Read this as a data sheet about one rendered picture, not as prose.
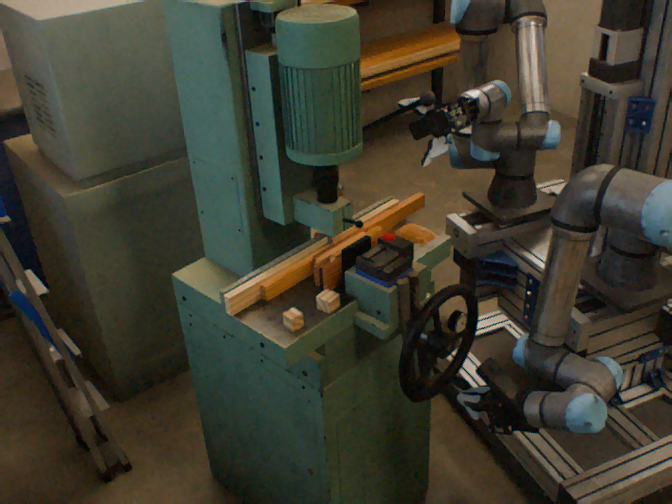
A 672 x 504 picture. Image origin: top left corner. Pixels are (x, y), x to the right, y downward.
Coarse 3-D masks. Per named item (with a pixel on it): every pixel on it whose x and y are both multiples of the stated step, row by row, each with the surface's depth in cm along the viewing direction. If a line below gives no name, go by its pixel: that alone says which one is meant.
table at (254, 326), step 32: (416, 224) 190; (416, 256) 176; (448, 256) 186; (288, 288) 167; (320, 288) 166; (224, 320) 162; (256, 320) 156; (320, 320) 155; (352, 320) 163; (288, 352) 149
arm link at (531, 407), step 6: (528, 396) 146; (534, 396) 145; (540, 396) 144; (528, 402) 145; (534, 402) 144; (528, 408) 144; (534, 408) 143; (528, 414) 144; (534, 414) 143; (528, 420) 145; (534, 420) 143; (540, 420) 148; (534, 426) 145; (540, 426) 144
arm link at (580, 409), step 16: (576, 384) 142; (544, 400) 142; (560, 400) 139; (576, 400) 137; (592, 400) 135; (544, 416) 141; (560, 416) 138; (576, 416) 135; (592, 416) 134; (576, 432) 137; (592, 432) 135
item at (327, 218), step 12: (300, 192) 172; (312, 192) 172; (300, 204) 170; (312, 204) 167; (324, 204) 166; (336, 204) 166; (348, 204) 166; (300, 216) 172; (312, 216) 169; (324, 216) 166; (336, 216) 164; (348, 216) 168; (324, 228) 168; (336, 228) 166; (348, 228) 169
